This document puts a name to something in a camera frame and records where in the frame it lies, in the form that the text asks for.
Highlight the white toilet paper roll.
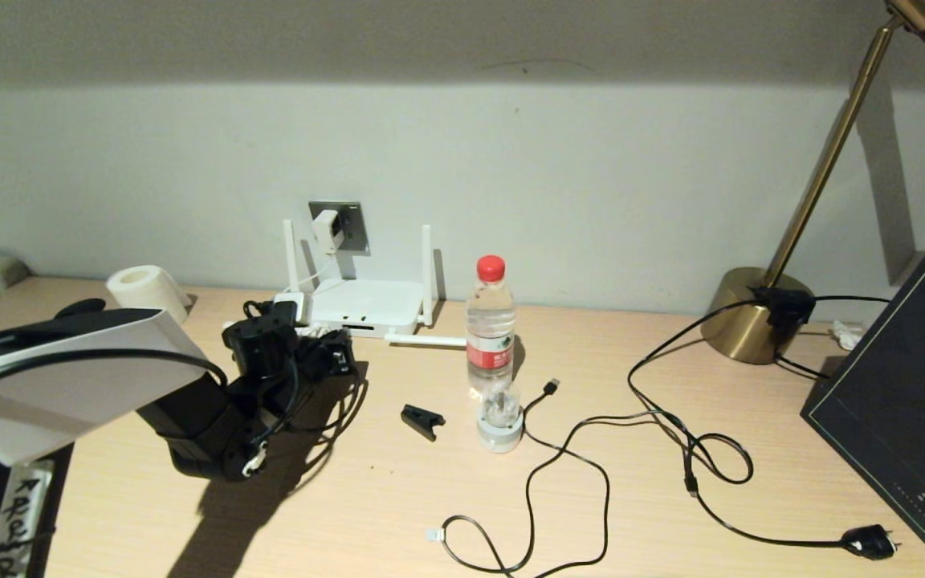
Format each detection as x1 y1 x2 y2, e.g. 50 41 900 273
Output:
106 265 193 324

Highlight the dark gift bag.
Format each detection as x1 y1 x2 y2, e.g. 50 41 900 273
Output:
800 250 925 578

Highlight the white handwritten tape label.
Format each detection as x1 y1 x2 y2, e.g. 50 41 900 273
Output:
0 462 54 578

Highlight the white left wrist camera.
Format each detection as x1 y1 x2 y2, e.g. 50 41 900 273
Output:
271 291 311 326

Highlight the grey wall socket plate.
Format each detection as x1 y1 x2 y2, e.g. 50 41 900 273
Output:
308 201 370 256

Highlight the black box on lamp base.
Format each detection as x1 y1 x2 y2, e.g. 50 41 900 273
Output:
749 287 817 336

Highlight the small glass dome white base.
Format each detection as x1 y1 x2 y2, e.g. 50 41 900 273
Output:
476 381 525 454

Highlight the black lamp power cord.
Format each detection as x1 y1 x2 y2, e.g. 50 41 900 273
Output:
627 295 903 560

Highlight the small black clip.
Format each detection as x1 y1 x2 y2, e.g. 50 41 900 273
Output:
401 405 447 442

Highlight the white power adapter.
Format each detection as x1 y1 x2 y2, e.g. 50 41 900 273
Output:
311 210 345 254

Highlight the white router with antennas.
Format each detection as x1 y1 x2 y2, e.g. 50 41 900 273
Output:
224 218 469 350

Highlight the brass desk lamp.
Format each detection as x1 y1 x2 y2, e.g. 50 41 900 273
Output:
699 0 925 367

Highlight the water bottle red cap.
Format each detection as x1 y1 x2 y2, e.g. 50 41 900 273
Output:
465 255 517 400

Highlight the thin white adapter cable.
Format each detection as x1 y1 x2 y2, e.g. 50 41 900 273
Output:
290 250 336 338

